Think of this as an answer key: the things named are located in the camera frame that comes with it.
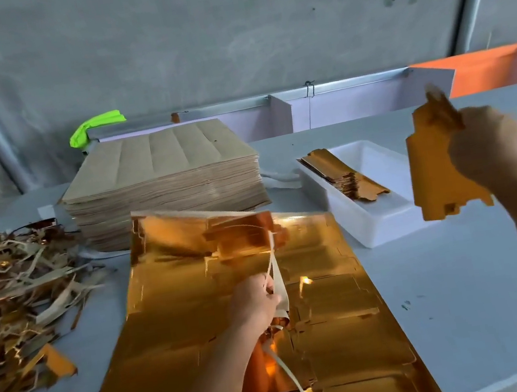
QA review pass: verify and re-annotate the gold foil cardboard sheet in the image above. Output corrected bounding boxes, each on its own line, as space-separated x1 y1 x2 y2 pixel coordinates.
36 167 447 392

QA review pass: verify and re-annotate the person's left hand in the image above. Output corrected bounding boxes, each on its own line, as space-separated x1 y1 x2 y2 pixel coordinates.
221 270 287 339

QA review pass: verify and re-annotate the stack of gold box blanks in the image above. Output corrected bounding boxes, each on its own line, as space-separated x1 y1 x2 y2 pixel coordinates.
297 139 392 212

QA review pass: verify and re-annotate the gold die-cut box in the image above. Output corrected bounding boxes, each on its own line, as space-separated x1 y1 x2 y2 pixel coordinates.
398 85 496 224

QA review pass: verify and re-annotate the green cloth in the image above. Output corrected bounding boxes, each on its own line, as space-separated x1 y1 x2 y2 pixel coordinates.
65 108 130 151

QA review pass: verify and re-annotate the person's right hand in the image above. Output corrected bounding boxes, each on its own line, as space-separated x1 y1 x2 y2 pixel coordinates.
425 73 517 204

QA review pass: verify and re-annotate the stack of brown cardboard sheets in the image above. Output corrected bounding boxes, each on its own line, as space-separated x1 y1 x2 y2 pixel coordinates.
51 111 276 259

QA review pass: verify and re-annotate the orange board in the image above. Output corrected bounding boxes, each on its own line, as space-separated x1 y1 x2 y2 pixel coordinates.
408 40 517 105

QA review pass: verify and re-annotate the white plastic tray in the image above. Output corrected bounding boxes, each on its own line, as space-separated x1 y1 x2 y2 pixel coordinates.
294 131 434 258

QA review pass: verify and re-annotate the white partition board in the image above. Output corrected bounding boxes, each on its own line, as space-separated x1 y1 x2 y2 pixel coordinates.
80 61 461 168

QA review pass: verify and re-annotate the pile of cardboard scrap strips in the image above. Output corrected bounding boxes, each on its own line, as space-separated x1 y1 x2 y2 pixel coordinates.
0 203 134 392

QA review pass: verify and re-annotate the person's left forearm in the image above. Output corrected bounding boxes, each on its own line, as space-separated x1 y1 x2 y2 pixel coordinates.
146 320 271 392

